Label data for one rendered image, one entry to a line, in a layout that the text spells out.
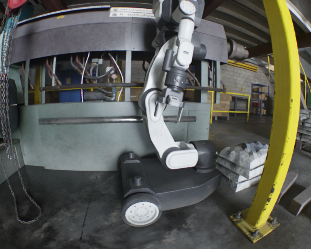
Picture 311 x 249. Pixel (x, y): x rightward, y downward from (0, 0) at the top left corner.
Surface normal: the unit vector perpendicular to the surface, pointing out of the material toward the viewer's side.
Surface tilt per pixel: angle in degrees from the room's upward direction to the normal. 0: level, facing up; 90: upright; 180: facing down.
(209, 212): 0
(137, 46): 90
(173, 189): 0
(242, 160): 61
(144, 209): 90
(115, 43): 90
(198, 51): 113
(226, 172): 66
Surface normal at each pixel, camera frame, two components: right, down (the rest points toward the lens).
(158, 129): 0.22, 0.58
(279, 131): -0.98, 0.02
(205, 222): 0.02, -0.98
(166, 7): -0.51, 0.27
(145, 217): 0.25, 0.18
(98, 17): 0.20, -0.04
